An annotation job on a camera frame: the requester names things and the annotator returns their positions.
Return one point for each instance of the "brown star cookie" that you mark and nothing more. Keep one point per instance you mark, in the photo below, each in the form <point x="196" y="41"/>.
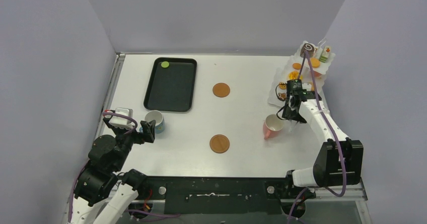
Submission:
<point x="282" y="96"/>

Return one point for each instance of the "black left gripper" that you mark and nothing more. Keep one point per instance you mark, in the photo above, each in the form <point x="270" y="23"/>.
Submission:
<point x="148" y="133"/>

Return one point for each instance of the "near round wooden coaster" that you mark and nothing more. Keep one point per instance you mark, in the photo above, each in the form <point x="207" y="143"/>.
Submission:
<point x="219" y="143"/>

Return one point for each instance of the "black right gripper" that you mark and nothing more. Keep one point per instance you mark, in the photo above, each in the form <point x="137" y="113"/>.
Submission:
<point x="293" y="108"/>

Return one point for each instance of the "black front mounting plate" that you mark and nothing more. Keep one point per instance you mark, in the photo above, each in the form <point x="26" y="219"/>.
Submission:
<point x="219" y="195"/>

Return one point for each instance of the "black serving tray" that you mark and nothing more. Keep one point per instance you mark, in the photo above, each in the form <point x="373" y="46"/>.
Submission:
<point x="171" y="89"/>

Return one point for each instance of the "far round wooden coaster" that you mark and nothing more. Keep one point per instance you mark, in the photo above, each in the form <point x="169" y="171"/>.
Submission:
<point x="221" y="90"/>

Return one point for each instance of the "yellow fruit tart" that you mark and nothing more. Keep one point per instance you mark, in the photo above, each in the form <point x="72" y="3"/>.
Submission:
<point x="295" y="75"/>

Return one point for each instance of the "metal serving tongs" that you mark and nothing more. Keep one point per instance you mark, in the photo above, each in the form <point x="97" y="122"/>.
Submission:
<point x="292" y="126"/>

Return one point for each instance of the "chocolate swirl roll cake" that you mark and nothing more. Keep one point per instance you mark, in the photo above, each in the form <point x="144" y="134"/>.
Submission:
<point x="308" y="48"/>

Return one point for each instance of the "pink ceramic cup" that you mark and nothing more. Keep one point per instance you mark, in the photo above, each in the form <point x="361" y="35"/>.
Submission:
<point x="272" y="126"/>

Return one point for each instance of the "orange macaron sandwich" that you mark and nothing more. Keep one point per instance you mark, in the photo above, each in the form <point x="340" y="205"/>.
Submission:
<point x="315" y="63"/>

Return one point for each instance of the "small patterned orange cookie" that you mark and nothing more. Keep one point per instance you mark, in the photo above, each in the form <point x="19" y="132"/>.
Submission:
<point x="282" y="85"/>

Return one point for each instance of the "green layered cake slice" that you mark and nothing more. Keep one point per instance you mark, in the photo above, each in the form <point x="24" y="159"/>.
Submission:
<point x="325" y="54"/>

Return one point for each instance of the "round wooden coaster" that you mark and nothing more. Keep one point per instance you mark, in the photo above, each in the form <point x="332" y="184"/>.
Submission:
<point x="221" y="90"/>
<point x="219" y="143"/>

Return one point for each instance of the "white three-tier dessert stand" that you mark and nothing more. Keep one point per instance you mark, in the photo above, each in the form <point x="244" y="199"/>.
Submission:
<point x="281" y="74"/>

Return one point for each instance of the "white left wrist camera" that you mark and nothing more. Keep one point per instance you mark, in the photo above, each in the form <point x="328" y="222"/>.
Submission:
<point x="120" y="122"/>

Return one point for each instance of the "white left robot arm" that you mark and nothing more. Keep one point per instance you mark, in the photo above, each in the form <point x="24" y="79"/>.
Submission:
<point x="99" y="195"/>

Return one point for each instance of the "pink strawberry cake slice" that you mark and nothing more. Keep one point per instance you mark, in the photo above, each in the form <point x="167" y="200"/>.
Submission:
<point x="316" y="74"/>

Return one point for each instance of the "green round macaron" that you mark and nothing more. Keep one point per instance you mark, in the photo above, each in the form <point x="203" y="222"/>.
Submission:
<point x="165" y="64"/>

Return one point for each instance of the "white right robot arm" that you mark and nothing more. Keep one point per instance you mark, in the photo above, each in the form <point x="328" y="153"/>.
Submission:
<point x="339" y="161"/>

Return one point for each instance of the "small orange biscuit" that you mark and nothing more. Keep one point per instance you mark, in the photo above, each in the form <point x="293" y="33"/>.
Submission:
<point x="296" y="66"/>

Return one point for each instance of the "blue patterned ceramic cup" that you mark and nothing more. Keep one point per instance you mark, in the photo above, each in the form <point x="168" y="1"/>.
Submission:
<point x="158" y="117"/>

